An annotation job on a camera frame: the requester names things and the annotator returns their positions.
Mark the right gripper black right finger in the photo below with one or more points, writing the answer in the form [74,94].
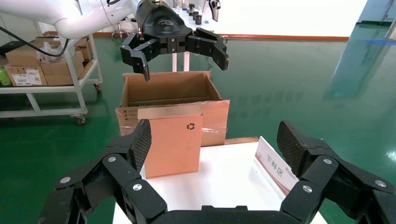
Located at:
[328,176]

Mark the big plain cardboard box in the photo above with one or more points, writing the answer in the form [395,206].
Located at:
[21,55]

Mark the large open cardboard box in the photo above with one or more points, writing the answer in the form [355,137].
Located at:
[173,88]

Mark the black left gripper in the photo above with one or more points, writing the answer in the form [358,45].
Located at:
[161,24]

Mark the white plastic bag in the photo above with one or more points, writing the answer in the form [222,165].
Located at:
[51,51]

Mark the white desk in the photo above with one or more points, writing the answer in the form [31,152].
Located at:
[174,63]

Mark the black bag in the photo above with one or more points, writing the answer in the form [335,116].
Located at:
[10,48]

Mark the cardboard box with white label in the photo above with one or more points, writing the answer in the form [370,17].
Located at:
[26,76]

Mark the low plain cardboard box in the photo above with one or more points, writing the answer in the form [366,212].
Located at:
[60,79]

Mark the black hanging device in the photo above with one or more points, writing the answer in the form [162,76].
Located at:
[214,9]

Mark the brown wooden board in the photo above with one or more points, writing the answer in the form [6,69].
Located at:
[241,141]

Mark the white red sign card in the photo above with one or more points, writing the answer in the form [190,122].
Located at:
[273,167]

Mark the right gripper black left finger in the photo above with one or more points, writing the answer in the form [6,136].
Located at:
[123,182]

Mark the green bottle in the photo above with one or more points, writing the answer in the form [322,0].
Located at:
[4,77]

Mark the black round stool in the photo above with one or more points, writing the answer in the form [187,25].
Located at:
[133,20]
[120,31]

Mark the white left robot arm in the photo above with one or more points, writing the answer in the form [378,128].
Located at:
[77,18]

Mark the small dark-brown cardboard box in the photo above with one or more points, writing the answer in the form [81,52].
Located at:
[84,48]

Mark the white wheeled shelf cart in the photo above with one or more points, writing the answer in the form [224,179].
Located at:
[77,89]

